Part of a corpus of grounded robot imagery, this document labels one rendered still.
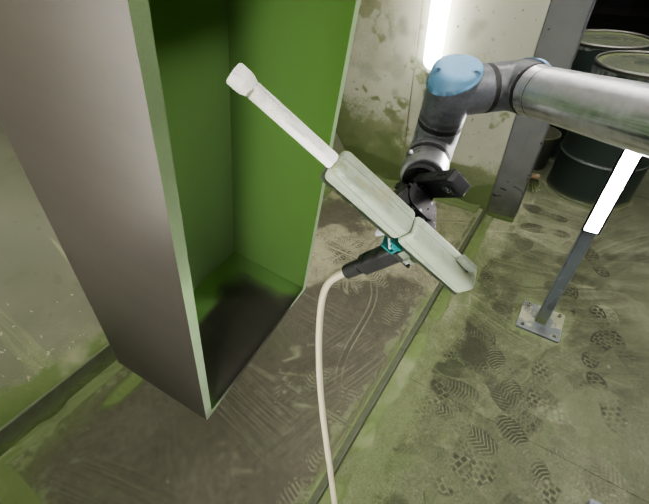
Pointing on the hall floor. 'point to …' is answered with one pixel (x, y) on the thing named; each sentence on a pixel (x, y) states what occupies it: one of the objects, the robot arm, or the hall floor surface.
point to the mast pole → (564, 275)
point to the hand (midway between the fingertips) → (404, 248)
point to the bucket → (547, 147)
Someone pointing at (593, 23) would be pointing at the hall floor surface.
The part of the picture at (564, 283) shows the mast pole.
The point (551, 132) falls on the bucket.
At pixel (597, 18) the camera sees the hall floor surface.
